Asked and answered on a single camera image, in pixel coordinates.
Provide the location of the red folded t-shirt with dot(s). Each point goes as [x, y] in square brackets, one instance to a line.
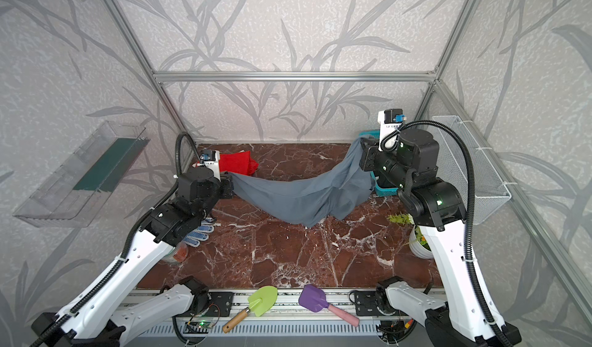
[238, 163]

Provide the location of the green garden trowel wooden handle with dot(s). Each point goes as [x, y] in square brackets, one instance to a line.
[258, 304]

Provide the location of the purple scoop pink handle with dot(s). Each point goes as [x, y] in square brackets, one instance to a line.
[314, 300]

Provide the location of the potted artificial flower plant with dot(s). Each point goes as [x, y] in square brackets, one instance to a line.
[417, 242]

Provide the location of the aluminium frame enclosure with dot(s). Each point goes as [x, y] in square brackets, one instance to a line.
[568, 274]

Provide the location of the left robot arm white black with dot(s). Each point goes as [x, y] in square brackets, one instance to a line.
[94, 318]

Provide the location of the teal plastic basket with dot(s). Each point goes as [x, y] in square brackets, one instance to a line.
[380, 187]

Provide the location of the clear plastic wall shelf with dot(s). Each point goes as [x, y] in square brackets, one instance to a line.
[74, 194]

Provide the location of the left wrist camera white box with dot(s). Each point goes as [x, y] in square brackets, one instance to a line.
[210, 159]

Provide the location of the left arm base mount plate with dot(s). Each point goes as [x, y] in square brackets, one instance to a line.
[217, 303]

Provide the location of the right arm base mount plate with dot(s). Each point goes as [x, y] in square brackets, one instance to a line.
[375, 303]

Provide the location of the blue dotted work glove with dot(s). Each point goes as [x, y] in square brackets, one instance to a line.
[201, 233]

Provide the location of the round tape roll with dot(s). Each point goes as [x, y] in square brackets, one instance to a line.
[178, 255]

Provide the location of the small green circuit board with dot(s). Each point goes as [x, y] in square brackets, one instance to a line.
[200, 327]

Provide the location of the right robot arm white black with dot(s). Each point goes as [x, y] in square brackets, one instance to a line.
[468, 316]

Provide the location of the white wire mesh basket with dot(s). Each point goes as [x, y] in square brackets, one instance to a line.
[491, 192]

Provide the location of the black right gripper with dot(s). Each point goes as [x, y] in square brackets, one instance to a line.
[368, 153]

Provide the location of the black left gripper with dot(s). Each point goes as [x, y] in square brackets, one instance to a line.
[226, 185]

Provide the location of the grey t-shirt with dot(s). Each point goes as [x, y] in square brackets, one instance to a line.
[305, 202]

